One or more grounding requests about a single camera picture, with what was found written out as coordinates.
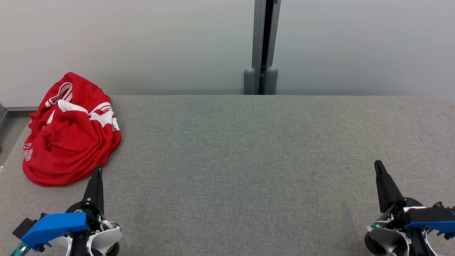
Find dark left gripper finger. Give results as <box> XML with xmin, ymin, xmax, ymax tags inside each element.
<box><xmin>82</xmin><ymin>165</ymin><xmax>105</xmax><ymax>214</ymax></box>

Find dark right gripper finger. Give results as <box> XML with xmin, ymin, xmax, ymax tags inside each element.
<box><xmin>374</xmin><ymin>160</ymin><xmax>406</xmax><ymax>213</ymax></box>

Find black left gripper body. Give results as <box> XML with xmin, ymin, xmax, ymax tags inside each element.
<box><xmin>66</xmin><ymin>201</ymin><xmax>105</xmax><ymax>231</ymax></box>

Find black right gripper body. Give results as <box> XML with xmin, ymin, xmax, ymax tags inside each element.
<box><xmin>370</xmin><ymin>198</ymin><xmax>424</xmax><ymax>230</ymax></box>

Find red white-striped shorts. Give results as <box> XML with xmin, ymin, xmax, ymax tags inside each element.
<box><xmin>22</xmin><ymin>117</ymin><xmax>122</xmax><ymax>188</ymax></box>

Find blue left camera mount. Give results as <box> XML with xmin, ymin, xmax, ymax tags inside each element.
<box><xmin>21</xmin><ymin>212</ymin><xmax>91</xmax><ymax>252</ymax></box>

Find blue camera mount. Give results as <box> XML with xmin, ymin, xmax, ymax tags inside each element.
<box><xmin>403</xmin><ymin>206</ymin><xmax>455</xmax><ymax>239</ymax></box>
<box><xmin>21</xmin><ymin>212</ymin><xmax>91</xmax><ymax>252</ymax></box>

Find blue right camera mount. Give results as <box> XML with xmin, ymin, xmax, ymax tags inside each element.
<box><xmin>403</xmin><ymin>206</ymin><xmax>455</xmax><ymax>239</ymax></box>

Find teal-plug left camera cable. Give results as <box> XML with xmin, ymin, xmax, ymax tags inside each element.
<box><xmin>10</xmin><ymin>242</ymin><xmax>31</xmax><ymax>256</ymax></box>

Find grey cylindrical post bumper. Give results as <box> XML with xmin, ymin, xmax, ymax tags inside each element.
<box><xmin>265</xmin><ymin>66</ymin><xmax>279</xmax><ymax>95</ymax></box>
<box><xmin>244</xmin><ymin>68</ymin><xmax>257</xmax><ymax>95</ymax></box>

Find grey metal partition post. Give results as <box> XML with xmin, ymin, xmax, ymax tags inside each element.
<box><xmin>251</xmin><ymin>0</ymin><xmax>282</xmax><ymax>95</ymax></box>

